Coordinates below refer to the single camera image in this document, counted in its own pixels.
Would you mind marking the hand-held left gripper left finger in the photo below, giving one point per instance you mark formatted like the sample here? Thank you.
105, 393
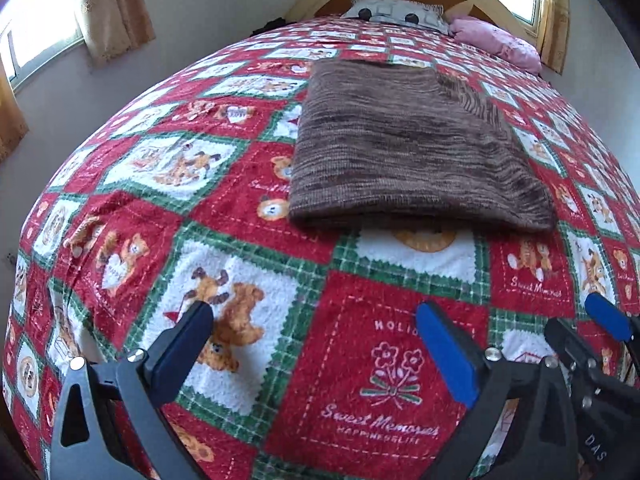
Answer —
181, 347

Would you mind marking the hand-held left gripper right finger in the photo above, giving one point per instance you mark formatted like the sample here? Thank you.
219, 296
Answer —
447, 355

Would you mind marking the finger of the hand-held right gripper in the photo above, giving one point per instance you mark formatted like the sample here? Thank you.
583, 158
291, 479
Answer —
567, 342
607, 317

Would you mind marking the brown knit sweater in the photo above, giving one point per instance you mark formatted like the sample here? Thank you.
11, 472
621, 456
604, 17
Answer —
410, 150

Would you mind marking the red teddy bear printed blanket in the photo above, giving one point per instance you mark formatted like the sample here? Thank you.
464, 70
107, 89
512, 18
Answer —
200, 200

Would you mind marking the pink pillow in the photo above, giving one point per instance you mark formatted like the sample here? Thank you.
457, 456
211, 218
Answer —
500, 42

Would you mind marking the dark cloth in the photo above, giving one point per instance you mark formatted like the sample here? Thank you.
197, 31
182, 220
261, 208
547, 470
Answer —
270, 25

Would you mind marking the grey patterned pillow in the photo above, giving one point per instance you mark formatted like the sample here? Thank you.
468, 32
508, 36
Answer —
395, 10

